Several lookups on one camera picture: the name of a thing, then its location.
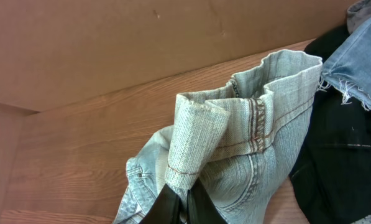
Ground grey cloth garment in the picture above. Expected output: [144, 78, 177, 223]
[346, 0, 371, 34]

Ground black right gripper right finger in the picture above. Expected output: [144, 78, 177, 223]
[187, 179, 227, 224]

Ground light blue denim shorts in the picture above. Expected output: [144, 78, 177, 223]
[114, 50, 323, 223]

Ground blue frayed denim jeans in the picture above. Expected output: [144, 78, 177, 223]
[321, 18, 371, 111]

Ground black garment with patterned lining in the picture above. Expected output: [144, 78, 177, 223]
[289, 24, 371, 224]

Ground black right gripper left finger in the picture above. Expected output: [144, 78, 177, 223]
[139, 184, 181, 224]

